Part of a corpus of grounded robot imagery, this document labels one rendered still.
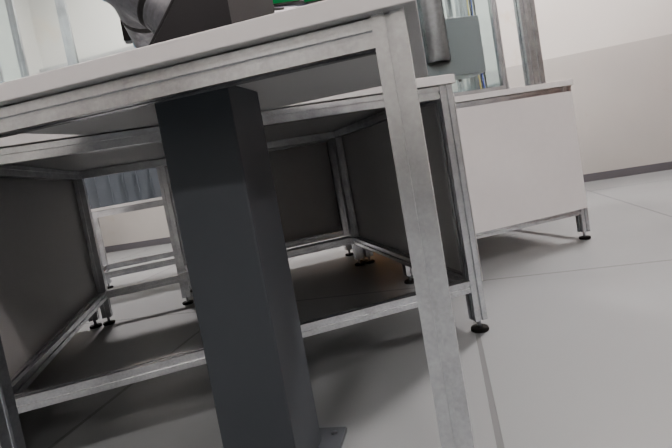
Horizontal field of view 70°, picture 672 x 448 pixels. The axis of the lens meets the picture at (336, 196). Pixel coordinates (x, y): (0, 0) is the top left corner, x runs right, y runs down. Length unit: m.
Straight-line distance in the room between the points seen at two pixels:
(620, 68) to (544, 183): 3.06
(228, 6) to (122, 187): 2.71
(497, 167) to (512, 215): 0.26
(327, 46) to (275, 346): 0.59
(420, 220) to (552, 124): 2.13
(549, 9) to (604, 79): 0.89
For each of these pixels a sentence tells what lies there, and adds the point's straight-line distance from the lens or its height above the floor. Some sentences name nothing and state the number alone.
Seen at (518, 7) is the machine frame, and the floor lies 1.27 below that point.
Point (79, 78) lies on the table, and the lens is 0.84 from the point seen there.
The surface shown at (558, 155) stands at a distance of 2.77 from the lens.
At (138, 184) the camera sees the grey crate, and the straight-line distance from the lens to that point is 3.53.
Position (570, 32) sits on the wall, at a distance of 5.57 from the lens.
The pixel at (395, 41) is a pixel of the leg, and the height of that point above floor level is 0.79.
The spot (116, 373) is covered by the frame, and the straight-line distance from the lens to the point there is 1.52.
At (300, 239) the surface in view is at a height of 0.18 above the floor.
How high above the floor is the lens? 0.65
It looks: 4 degrees down
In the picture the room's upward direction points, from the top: 10 degrees counter-clockwise
